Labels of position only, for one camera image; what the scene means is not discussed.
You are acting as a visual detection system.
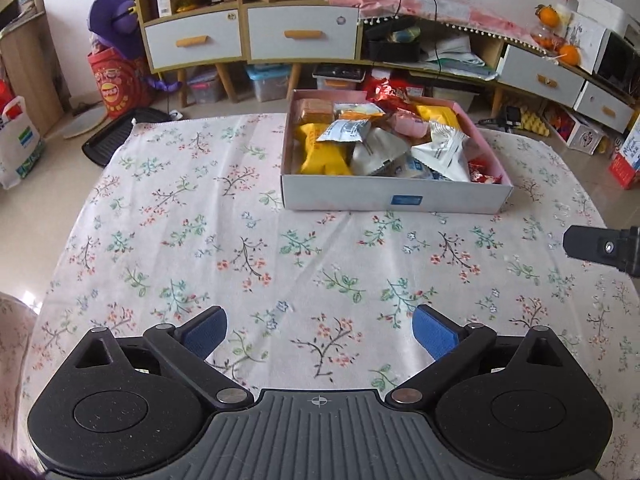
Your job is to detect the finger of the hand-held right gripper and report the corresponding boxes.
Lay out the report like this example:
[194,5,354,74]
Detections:
[562,226,640,277]

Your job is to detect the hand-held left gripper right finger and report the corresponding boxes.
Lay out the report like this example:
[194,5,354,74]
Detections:
[385,304,576,407]

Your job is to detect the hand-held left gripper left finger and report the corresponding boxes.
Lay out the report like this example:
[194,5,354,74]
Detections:
[70,306,251,408]

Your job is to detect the red foil packet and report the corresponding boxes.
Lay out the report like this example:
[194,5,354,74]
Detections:
[469,157,504,185]

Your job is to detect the pink cardboard box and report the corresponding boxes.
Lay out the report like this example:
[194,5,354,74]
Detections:
[280,89,515,215]

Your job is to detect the white crinkled snack packet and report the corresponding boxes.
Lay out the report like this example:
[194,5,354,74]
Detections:
[411,120,477,182]

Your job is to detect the white triangular snack packet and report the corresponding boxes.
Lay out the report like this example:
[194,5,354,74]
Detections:
[349,127,412,177]

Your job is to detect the yellow packet ribbed seam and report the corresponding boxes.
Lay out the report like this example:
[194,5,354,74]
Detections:
[415,103,459,129]

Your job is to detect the large yellow snack packet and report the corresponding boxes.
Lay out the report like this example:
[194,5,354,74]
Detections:
[294,122,354,176]

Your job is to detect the pink snack packet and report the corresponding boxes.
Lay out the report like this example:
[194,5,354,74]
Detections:
[389,110,432,137]

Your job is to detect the small silver blue packet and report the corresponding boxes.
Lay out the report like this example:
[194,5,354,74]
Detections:
[316,118,372,144]

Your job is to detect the red packet white circle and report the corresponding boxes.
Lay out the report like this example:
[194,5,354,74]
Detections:
[374,91,427,113]

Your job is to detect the clear biscuit packet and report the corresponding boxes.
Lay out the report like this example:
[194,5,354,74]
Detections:
[294,98,335,124]

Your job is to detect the red blue carton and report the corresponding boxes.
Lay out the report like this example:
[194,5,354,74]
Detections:
[607,114,640,191]

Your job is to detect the colourful printed box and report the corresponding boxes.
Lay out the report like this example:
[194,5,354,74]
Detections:
[547,105,609,156]

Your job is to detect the low wooden cabinet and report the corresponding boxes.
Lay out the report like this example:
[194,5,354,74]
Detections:
[360,15,640,133]

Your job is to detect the floral chair cushion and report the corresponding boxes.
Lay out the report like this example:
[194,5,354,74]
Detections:
[0,290,40,461]

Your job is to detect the black floor tray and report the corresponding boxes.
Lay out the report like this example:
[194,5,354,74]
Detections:
[81,106,172,167]

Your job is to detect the pile of papers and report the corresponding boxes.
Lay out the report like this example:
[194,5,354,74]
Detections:
[419,34,501,81]

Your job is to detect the round white board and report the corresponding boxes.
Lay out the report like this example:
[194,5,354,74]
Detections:
[63,107,109,140]

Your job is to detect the clear storage box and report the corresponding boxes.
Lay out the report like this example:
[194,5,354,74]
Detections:
[186,66,226,105]

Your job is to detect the blue lid storage box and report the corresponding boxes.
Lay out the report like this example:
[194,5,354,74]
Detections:
[245,64,292,103]

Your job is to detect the red gift bag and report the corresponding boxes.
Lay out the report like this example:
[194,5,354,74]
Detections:
[88,46,155,120]

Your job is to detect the white shopping bag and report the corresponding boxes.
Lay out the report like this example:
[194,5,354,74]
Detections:
[0,96,44,191]

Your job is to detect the black flat case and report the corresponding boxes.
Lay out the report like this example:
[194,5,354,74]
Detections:
[311,62,372,92]

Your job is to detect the black basket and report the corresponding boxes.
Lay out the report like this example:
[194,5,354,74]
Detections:
[361,15,424,63]

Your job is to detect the wooden desk shelf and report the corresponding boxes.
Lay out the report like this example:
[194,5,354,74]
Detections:
[0,0,66,136]

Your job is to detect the purple plush toy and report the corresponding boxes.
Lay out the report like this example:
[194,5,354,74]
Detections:
[86,0,147,60]

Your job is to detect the white drawer wooden handle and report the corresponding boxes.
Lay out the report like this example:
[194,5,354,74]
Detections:
[143,10,244,71]
[498,44,586,107]
[574,81,633,133]
[246,5,360,60]

